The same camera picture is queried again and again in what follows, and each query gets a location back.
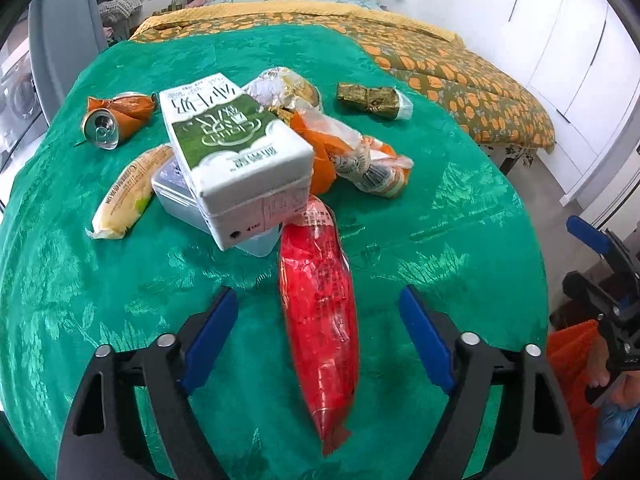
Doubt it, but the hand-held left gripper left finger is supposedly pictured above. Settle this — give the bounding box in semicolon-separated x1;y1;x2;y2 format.
56;286;239;480

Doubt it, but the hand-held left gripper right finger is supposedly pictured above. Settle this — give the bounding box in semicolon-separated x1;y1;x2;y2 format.
398;285;585;480

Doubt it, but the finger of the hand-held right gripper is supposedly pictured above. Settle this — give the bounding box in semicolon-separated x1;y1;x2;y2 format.
562;271;640;320
567;215;640;286

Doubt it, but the red plastic snack wrapper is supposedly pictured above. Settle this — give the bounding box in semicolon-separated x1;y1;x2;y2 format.
278;194;362;457

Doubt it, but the clear plastic food box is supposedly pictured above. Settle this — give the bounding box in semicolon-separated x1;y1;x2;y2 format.
151;155;283;258

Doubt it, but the yellow snack packet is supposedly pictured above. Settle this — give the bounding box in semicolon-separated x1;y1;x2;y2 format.
85;143;174;239

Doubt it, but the orange clear plastic wrapper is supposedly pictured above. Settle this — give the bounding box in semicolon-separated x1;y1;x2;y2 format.
290;97;415;198

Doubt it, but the green white milk carton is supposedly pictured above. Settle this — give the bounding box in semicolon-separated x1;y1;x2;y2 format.
159;72;315;252

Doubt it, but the crushed orange drink can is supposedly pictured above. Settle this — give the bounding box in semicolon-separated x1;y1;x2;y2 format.
81;91;156;151

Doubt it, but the dark green gold packet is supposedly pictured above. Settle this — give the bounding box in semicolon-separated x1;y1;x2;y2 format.
336;81;414;121

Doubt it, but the silver foil snack bag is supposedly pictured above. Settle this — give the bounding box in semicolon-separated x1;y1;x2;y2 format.
243;66;321;123

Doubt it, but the person's right hand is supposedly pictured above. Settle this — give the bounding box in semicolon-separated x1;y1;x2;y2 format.
586;332;640;410

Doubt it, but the blue cloth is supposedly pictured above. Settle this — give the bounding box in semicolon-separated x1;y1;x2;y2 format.
596;402;640;466

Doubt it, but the green patterned tablecloth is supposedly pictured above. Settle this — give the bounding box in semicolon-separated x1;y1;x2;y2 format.
0;22;551;480

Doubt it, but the white wardrobe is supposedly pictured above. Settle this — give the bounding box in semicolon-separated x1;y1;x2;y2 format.
425;0;640;206

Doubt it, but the orange patterned bedspread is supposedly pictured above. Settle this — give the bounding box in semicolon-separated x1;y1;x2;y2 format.
129;1;556;156

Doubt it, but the washing machine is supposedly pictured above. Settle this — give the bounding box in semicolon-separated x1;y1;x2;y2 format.
0;67;46;161

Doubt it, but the grey chair back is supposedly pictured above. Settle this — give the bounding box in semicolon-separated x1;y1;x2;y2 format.
27;0;108;126

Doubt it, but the pile of clothes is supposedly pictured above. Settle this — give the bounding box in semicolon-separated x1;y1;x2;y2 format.
97;0;146;41

